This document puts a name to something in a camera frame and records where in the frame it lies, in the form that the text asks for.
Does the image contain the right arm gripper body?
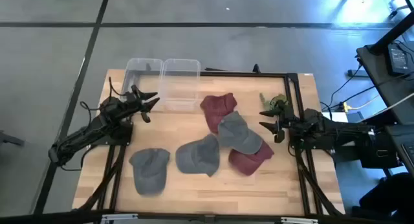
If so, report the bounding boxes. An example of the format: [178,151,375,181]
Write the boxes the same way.
[273,102,301,144]

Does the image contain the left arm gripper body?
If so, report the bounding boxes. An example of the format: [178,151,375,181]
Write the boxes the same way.
[120,90,151,124]

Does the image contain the grey baseball cap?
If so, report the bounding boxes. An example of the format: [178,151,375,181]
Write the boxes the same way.
[217,110,264,155]
[128,148,171,197]
[175,133,221,178]

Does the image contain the maroon baseball cap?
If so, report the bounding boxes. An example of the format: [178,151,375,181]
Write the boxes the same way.
[228,140,276,177]
[199,92,239,135]

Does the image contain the spiky plant in black pot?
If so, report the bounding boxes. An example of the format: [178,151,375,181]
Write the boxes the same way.
[268,93,290,110]

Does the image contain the clear plastic bin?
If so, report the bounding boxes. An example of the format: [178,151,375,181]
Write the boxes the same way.
[158,58,202,113]
[121,58,164,99]

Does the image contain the white box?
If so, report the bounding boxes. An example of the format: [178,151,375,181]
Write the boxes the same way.
[322,111,340,123]

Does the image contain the black side desk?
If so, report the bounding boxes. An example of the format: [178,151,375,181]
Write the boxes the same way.
[355,10,414,128]

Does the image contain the dark laptop keyboard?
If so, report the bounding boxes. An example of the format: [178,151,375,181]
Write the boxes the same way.
[386,124,414,178]

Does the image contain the grey chair base leg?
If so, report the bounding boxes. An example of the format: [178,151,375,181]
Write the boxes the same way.
[0,129,25,148]

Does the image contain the black power adapter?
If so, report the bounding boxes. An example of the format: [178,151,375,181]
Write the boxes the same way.
[387,41,412,77]

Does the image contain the black office chair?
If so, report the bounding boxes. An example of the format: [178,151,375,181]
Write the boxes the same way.
[351,172,414,224]

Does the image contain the black stand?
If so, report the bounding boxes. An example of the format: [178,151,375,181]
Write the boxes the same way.
[387,0,414,19]

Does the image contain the black aluminium rig frame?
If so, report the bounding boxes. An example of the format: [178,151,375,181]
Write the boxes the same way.
[71,63,344,224]

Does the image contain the black cable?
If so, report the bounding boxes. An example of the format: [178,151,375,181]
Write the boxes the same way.
[320,62,389,112]

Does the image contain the silver frame bracket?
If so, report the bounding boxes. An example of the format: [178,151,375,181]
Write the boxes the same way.
[101,213,139,224]
[280,216,320,224]

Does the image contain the white cable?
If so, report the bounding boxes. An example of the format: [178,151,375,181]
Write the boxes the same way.
[350,91,414,122]

